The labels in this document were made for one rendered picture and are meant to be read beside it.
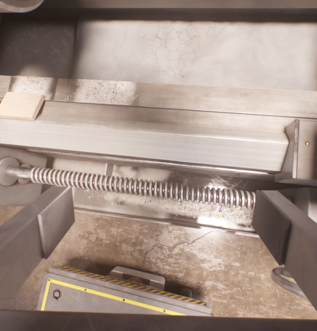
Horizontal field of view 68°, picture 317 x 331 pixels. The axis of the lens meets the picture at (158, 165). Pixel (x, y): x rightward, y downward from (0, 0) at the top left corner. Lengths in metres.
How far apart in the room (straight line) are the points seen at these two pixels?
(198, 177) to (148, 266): 0.64
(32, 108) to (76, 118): 0.09
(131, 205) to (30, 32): 0.62
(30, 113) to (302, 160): 0.49
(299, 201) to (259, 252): 0.81
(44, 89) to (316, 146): 0.52
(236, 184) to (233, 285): 0.62
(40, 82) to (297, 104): 0.51
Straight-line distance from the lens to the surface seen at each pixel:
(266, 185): 0.90
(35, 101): 0.54
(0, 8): 0.39
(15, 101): 0.57
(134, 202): 0.88
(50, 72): 0.74
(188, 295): 1.22
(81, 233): 1.41
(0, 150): 0.71
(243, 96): 0.48
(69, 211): 0.16
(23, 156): 0.77
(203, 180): 0.86
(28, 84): 0.59
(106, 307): 1.08
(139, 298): 1.03
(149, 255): 1.31
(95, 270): 1.31
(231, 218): 0.87
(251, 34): 0.68
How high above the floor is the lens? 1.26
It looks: 79 degrees down
